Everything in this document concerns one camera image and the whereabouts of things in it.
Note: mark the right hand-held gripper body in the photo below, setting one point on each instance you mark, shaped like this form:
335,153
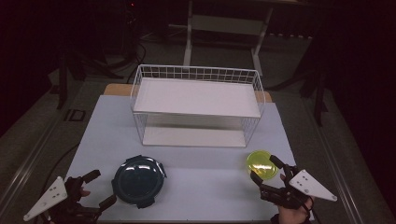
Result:
308,185

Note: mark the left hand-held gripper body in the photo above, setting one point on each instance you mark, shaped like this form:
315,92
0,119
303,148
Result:
49,196

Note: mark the yellow-green translucent plate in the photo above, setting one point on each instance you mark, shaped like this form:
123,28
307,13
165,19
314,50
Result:
261,165

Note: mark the person's left hand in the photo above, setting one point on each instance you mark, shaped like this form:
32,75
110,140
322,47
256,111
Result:
84,193

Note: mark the person's right hand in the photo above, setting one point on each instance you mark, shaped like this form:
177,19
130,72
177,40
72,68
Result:
294,216

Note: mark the pale blue table mat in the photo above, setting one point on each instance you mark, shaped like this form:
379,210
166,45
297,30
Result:
199,186

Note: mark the black floor socket plate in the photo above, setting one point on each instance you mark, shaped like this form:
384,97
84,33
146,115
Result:
74,115

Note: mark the black stand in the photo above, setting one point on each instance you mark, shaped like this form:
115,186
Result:
317,93
62,77

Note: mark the wooden table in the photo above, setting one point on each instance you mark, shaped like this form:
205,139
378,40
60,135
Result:
116,89

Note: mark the white metal table frame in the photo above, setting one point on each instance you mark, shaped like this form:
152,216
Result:
225,25

